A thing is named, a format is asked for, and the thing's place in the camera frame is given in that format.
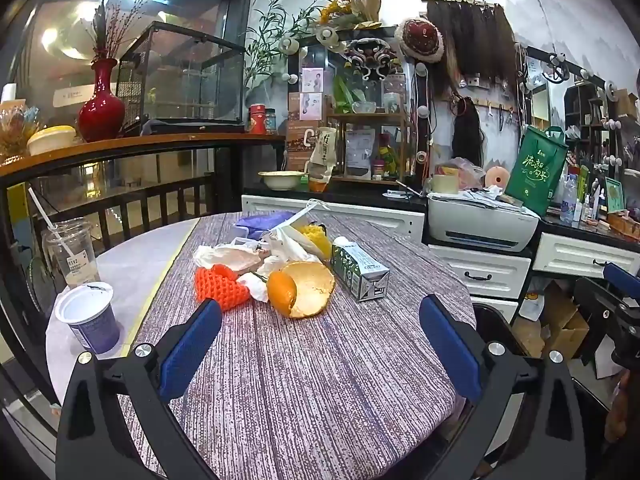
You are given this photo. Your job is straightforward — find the row of hair extensions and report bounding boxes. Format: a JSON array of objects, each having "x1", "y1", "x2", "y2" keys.
[{"x1": 425, "y1": 0, "x2": 517, "y2": 97}]

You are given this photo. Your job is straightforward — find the ornate headdress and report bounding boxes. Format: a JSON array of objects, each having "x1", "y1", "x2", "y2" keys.
[{"x1": 345, "y1": 37, "x2": 402, "y2": 84}]

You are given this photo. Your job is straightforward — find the green milk carton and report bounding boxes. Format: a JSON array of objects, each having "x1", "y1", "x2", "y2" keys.
[{"x1": 331, "y1": 236, "x2": 391, "y2": 303}]

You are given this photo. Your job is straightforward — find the red fur-trimmed hat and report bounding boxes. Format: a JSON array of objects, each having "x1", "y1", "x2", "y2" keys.
[{"x1": 395, "y1": 17, "x2": 445, "y2": 64}]

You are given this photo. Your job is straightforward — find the black railing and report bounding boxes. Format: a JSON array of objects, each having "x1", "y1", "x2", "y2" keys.
[{"x1": 0, "y1": 157, "x2": 246, "y2": 311}]

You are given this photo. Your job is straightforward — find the green plant stems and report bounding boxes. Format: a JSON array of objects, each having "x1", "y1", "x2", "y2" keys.
[{"x1": 244, "y1": 0, "x2": 333, "y2": 92}]

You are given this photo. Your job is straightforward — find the clear water bottle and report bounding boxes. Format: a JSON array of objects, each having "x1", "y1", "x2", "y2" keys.
[{"x1": 560, "y1": 174, "x2": 579, "y2": 225}]

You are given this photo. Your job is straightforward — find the purple yogurt cup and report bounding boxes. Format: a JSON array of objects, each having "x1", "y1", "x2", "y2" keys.
[{"x1": 54, "y1": 281, "x2": 122, "y2": 356}]

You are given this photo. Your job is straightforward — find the wooden shelf rack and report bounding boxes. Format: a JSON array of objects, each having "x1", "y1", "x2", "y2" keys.
[{"x1": 327, "y1": 110, "x2": 417, "y2": 183}]

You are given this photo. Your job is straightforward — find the glass terrarium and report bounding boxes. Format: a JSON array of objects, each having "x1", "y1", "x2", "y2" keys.
[{"x1": 117, "y1": 21, "x2": 247, "y2": 136}]

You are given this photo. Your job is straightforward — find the sunflower bouquet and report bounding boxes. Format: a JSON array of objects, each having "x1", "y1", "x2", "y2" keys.
[{"x1": 320, "y1": 0, "x2": 384, "y2": 31}]

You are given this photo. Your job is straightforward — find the peach foam roll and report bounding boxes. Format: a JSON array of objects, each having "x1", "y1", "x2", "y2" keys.
[{"x1": 484, "y1": 165, "x2": 510, "y2": 189}]

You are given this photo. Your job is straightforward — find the purple plastic bag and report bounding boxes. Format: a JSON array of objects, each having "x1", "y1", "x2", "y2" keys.
[{"x1": 235, "y1": 211, "x2": 296, "y2": 241}]

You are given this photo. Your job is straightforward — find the white cabinet panel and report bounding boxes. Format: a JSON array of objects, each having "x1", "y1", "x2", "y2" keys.
[{"x1": 241, "y1": 195, "x2": 426, "y2": 247}]

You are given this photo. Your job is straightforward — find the teal picture frame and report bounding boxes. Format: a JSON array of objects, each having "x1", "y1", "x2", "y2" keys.
[{"x1": 603, "y1": 177, "x2": 626, "y2": 213}]

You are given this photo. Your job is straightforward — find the white drinking straw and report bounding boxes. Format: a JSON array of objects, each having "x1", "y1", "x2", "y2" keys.
[{"x1": 27, "y1": 187, "x2": 71, "y2": 261}]

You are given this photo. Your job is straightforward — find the clear plastic cup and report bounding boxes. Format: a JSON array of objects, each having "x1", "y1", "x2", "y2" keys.
[{"x1": 42, "y1": 217, "x2": 101, "y2": 291}]

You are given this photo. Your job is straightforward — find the green paper bag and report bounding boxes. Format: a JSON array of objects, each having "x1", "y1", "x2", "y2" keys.
[{"x1": 505, "y1": 126, "x2": 569, "y2": 217}]

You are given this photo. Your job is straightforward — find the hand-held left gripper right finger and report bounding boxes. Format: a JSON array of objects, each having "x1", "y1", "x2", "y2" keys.
[{"x1": 419, "y1": 294, "x2": 587, "y2": 480}]

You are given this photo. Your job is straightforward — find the white plastic bag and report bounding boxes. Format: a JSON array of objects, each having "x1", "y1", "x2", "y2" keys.
[{"x1": 194, "y1": 242, "x2": 262, "y2": 273}]

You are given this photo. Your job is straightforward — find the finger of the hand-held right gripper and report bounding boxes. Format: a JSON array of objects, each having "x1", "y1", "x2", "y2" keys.
[
  {"x1": 574, "y1": 276, "x2": 640, "y2": 367},
  {"x1": 602, "y1": 262, "x2": 640, "y2": 293}
]

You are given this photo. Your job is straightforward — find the cream bowl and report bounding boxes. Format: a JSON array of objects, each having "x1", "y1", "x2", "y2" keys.
[{"x1": 258, "y1": 170, "x2": 307, "y2": 191}]

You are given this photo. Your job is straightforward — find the vanity mirror with bulbs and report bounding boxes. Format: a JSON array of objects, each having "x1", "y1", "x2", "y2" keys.
[{"x1": 287, "y1": 30, "x2": 432, "y2": 183}]

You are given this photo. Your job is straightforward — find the red vase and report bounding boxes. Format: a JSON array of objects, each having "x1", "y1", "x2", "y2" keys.
[{"x1": 77, "y1": 58, "x2": 126, "y2": 143}]

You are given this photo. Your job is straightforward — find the white face mask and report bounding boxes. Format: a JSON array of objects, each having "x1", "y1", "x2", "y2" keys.
[{"x1": 270, "y1": 199, "x2": 332, "y2": 263}]

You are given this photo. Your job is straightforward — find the wooden ledge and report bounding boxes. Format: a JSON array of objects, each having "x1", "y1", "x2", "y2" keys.
[{"x1": 0, "y1": 132, "x2": 286, "y2": 181}]

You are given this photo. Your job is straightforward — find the black hanging wig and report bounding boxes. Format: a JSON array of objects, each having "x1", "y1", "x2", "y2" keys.
[{"x1": 452, "y1": 96, "x2": 484, "y2": 166}]

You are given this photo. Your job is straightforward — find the white printer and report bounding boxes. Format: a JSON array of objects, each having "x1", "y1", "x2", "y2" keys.
[{"x1": 427, "y1": 192, "x2": 540, "y2": 252}]

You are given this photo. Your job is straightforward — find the cardboard box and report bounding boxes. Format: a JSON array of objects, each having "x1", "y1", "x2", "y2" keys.
[{"x1": 542, "y1": 280, "x2": 591, "y2": 361}]

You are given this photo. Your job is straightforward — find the pile of papers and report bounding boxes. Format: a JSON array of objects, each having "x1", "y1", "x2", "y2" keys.
[{"x1": 460, "y1": 185, "x2": 526, "y2": 209}]

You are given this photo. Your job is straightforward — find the kraft paper bag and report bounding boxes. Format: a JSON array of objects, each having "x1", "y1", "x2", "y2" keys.
[{"x1": 306, "y1": 127, "x2": 339, "y2": 192}]

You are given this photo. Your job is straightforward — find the large orange peel cup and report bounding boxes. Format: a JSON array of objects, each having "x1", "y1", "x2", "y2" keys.
[{"x1": 282, "y1": 261, "x2": 337, "y2": 319}]

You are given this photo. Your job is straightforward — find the person's right hand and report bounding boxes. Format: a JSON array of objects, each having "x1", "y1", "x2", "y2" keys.
[{"x1": 604, "y1": 371, "x2": 640, "y2": 443}]

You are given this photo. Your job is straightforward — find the yellow foam fruit net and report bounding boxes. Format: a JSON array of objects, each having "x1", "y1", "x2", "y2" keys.
[{"x1": 295, "y1": 222, "x2": 333, "y2": 261}]

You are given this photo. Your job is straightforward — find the pink plastic bag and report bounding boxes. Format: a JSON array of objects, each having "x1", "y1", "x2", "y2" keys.
[{"x1": 435, "y1": 157, "x2": 484, "y2": 191}]

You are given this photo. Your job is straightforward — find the orange foam fruit net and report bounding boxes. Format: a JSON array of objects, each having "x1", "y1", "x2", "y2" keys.
[{"x1": 194, "y1": 264, "x2": 252, "y2": 312}]

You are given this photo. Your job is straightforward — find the small orange peel piece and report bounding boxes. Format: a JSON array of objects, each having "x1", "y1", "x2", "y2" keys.
[{"x1": 266, "y1": 270, "x2": 297, "y2": 317}]

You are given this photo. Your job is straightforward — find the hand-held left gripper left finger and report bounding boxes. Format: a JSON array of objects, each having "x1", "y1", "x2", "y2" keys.
[{"x1": 56, "y1": 297, "x2": 223, "y2": 480}]

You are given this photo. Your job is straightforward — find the dried branches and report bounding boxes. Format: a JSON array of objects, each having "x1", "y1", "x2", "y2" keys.
[{"x1": 82, "y1": 0, "x2": 147, "y2": 61}]

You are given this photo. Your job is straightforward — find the cream lidded container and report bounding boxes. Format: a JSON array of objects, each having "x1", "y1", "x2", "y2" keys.
[{"x1": 26, "y1": 125, "x2": 77, "y2": 157}]

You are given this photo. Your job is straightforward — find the brown box with cup print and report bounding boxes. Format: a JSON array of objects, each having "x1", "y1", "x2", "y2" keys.
[{"x1": 286, "y1": 119, "x2": 323, "y2": 173}]

